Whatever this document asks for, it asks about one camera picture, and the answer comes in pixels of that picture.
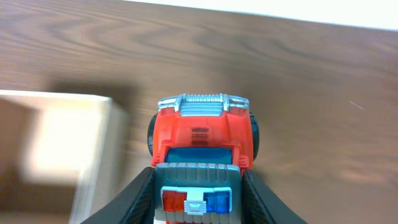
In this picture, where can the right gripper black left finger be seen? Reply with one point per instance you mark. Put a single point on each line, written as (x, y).
(133, 205)

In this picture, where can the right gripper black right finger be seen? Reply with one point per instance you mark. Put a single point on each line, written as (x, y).
(262, 206)

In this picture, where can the red toy fire truck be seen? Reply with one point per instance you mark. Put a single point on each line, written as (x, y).
(201, 145)

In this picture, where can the white cardboard box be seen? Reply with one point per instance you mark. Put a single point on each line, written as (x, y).
(60, 155)

